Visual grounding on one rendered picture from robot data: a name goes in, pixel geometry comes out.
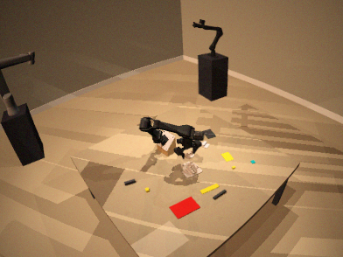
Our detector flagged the yellow flat bar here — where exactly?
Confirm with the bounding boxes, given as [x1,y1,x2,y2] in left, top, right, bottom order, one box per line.
[200,184,219,194]

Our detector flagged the red flat rectangular plate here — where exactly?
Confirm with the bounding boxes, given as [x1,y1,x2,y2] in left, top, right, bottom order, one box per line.
[169,197,200,219]

